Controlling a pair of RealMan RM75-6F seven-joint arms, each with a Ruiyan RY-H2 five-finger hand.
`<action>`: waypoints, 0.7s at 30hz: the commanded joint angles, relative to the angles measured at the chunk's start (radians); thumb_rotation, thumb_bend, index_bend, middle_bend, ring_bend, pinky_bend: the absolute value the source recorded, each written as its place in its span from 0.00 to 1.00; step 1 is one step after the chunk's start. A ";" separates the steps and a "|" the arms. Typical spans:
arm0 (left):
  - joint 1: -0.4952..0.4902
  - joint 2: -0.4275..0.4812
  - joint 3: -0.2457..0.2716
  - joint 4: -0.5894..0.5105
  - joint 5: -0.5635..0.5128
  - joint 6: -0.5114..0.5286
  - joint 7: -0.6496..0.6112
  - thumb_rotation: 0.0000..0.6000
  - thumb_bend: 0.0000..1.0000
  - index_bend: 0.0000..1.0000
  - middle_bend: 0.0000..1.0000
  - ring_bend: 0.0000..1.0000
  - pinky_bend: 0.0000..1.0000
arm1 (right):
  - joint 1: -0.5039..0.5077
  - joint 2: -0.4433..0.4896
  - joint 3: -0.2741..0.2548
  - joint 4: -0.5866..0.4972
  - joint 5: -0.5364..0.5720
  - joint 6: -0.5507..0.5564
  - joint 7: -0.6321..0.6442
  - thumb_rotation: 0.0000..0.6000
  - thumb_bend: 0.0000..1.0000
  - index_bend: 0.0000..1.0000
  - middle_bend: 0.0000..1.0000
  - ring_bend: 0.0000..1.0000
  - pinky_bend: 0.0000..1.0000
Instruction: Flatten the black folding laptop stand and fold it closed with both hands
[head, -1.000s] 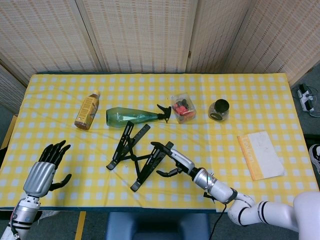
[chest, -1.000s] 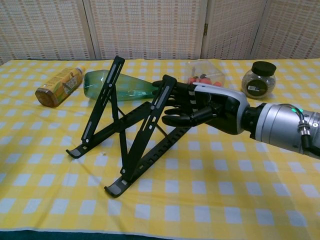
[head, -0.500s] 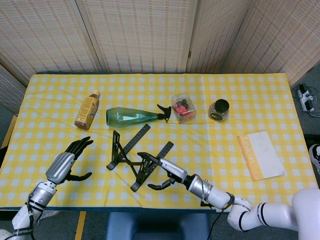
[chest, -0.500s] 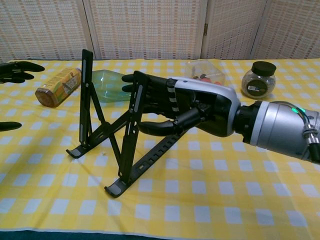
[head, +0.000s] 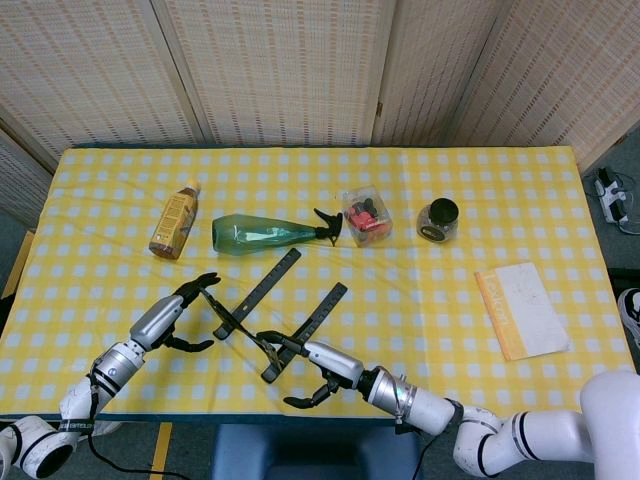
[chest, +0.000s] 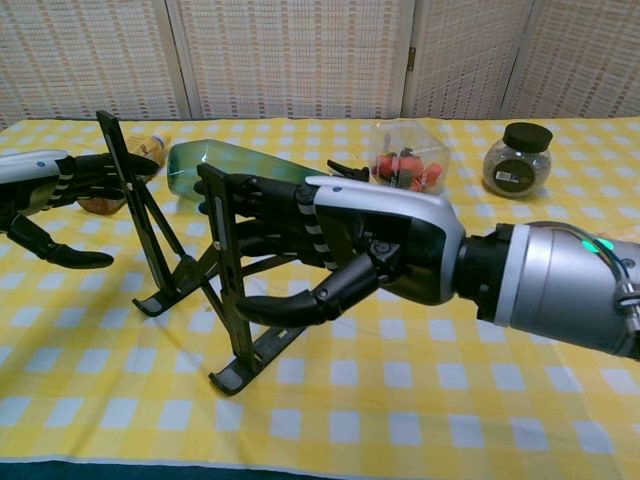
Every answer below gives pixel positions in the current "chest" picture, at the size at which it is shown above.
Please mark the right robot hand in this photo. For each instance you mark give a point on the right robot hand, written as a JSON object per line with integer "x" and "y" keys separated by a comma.
{"x": 400, "y": 235}

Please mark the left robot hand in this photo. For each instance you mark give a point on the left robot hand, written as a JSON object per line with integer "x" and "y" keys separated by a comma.
{"x": 35, "y": 167}

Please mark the black folding stand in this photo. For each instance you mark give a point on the black folding stand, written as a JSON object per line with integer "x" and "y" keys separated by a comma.
{"x": 220, "y": 225}

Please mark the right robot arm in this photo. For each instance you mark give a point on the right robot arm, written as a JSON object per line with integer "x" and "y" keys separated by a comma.
{"x": 550, "y": 285}

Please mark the clear box with red items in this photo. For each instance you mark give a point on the clear box with red items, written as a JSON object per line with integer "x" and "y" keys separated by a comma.
{"x": 415, "y": 145}

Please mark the yellow tea bottle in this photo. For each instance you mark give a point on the yellow tea bottle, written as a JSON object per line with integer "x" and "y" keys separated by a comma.
{"x": 152, "y": 145}

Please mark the glass jar with black lid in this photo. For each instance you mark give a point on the glass jar with black lid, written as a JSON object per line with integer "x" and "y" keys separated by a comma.
{"x": 515, "y": 165}

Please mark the yellow white checked tablecloth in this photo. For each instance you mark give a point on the yellow white checked tablecloth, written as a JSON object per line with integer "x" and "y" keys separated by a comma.
{"x": 400, "y": 390}

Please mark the green plastic spray bottle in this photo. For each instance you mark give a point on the green plastic spray bottle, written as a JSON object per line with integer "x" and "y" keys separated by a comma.
{"x": 240, "y": 160}

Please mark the woven folding screen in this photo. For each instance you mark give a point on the woven folding screen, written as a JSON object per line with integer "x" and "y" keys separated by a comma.
{"x": 300, "y": 60}

